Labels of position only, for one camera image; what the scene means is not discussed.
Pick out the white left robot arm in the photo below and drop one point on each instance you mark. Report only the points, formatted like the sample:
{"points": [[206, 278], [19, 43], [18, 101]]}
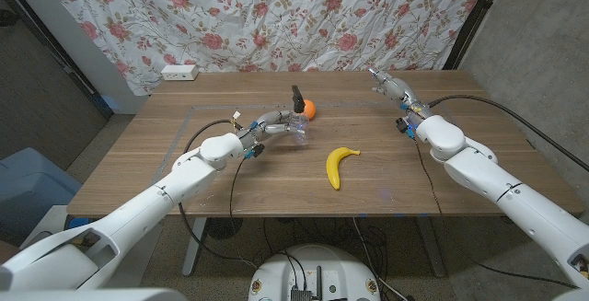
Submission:
{"points": [[138, 213]]}

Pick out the white slanted panel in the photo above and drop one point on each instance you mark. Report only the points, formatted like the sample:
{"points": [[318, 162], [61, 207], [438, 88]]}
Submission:
{"points": [[69, 38]]}

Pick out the blue bin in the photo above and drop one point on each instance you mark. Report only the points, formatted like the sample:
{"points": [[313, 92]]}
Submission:
{"points": [[27, 181]]}

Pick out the white table leg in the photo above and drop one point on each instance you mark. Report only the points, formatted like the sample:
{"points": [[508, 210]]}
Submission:
{"points": [[195, 246]]}

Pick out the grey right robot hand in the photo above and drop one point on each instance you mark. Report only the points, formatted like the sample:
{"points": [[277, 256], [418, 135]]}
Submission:
{"points": [[396, 89]]}

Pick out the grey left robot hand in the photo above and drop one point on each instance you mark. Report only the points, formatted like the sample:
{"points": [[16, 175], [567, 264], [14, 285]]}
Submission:
{"points": [[273, 121]]}

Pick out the floral backdrop cloth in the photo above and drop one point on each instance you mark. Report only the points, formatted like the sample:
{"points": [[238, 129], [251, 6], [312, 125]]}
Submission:
{"points": [[230, 15]]}

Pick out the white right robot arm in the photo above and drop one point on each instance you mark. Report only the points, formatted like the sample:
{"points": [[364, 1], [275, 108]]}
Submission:
{"points": [[483, 172]]}

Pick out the black slanted bar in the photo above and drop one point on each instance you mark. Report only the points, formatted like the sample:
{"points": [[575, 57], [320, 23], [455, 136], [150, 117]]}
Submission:
{"points": [[78, 77]]}

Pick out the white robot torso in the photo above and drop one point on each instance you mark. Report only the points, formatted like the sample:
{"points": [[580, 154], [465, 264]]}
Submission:
{"points": [[317, 264]]}

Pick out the clear spray bottle black nozzle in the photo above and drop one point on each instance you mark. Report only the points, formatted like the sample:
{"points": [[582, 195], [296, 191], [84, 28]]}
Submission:
{"points": [[298, 103]]}

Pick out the orange fruit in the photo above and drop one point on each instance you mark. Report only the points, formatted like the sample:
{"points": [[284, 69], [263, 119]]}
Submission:
{"points": [[311, 109]]}

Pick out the black round table foot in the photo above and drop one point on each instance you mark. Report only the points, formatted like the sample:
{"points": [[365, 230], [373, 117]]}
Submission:
{"points": [[224, 227]]}

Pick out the yellow toy banana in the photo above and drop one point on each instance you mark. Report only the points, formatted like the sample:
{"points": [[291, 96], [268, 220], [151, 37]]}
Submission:
{"points": [[333, 165]]}

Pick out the white power strip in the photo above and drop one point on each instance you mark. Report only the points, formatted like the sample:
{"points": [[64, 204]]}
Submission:
{"points": [[179, 72]]}

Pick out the grey table leg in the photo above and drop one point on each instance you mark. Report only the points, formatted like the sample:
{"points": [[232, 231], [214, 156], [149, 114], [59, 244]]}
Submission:
{"points": [[430, 246]]}

